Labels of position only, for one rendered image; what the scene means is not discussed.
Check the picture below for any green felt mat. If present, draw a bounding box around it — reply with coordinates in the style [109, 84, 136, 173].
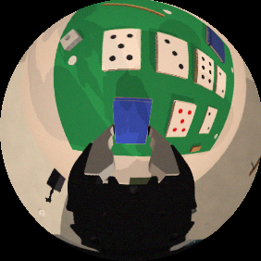
[54, 0, 234, 155]

